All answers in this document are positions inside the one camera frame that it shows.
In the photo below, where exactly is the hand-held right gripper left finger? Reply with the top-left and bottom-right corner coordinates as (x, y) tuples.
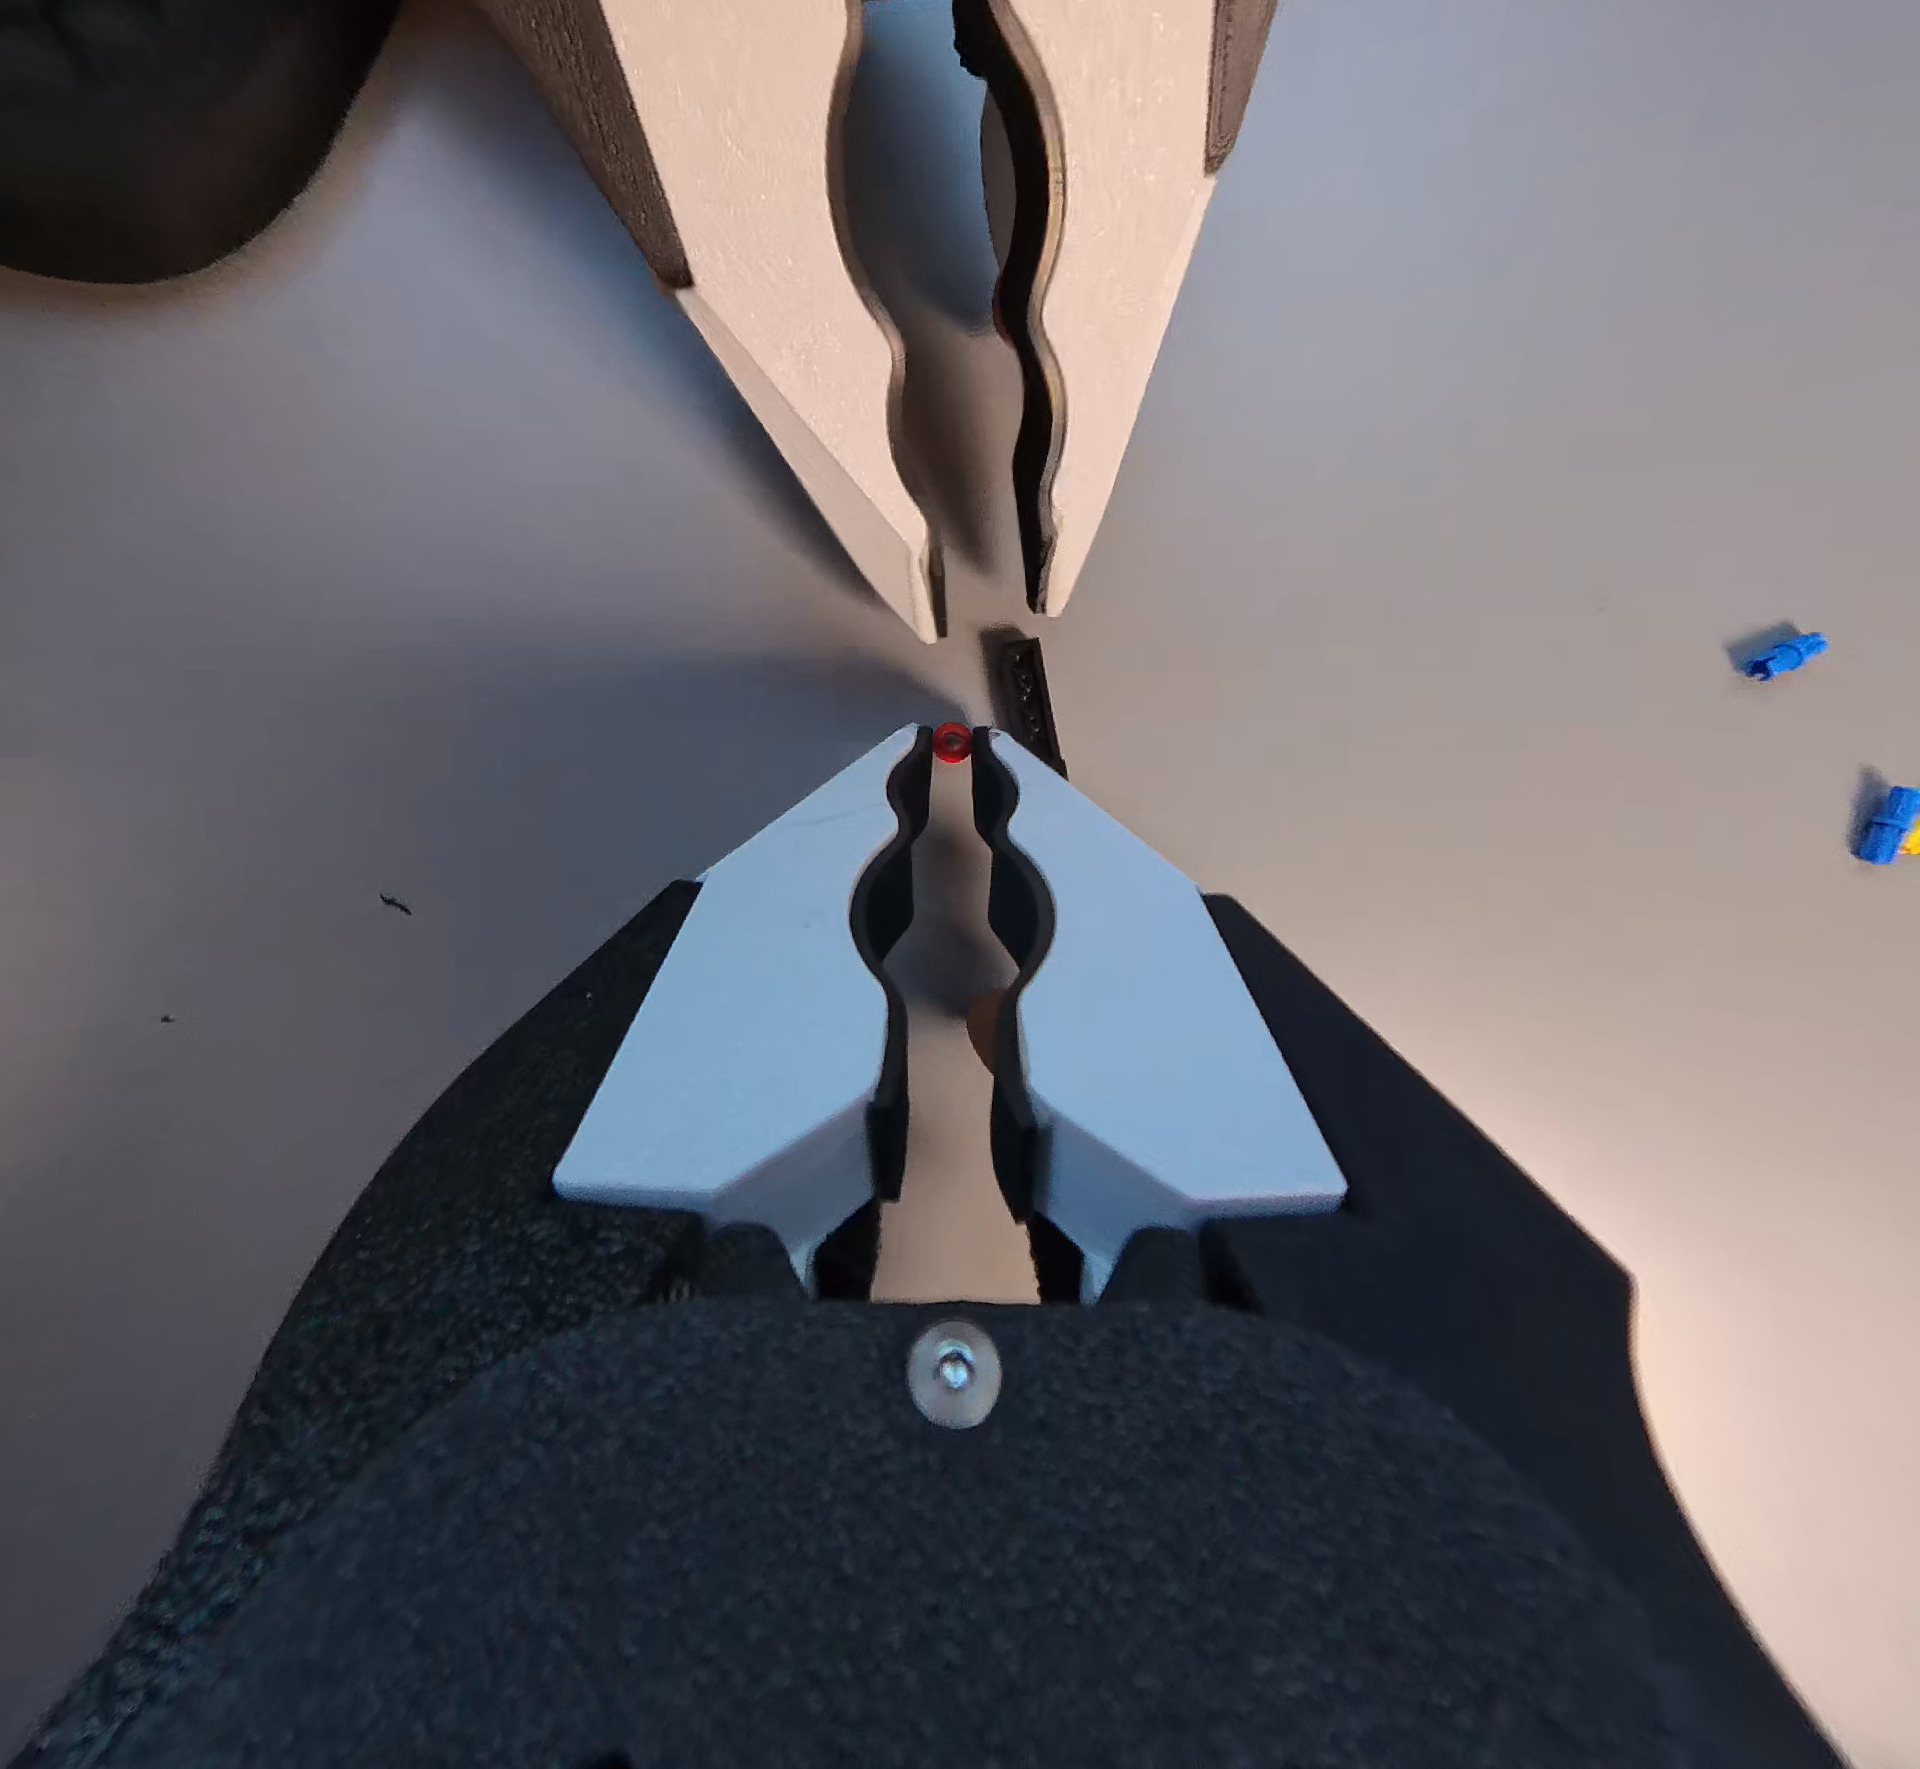
(552, 726), (935, 1303)

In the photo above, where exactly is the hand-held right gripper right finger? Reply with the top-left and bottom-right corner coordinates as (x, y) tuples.
(970, 730), (1351, 1303)

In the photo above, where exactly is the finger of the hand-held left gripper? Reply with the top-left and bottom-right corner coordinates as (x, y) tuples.
(942, 0), (1232, 619)
(547, 0), (948, 644)

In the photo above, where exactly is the long black lego plate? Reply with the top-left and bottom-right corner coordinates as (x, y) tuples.
(981, 627), (1070, 783)

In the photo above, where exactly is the pile of colourful lego pieces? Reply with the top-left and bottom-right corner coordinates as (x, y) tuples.
(1737, 627), (1920, 869)

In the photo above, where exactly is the black chair armrest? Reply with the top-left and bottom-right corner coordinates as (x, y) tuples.
(0, 0), (429, 287)

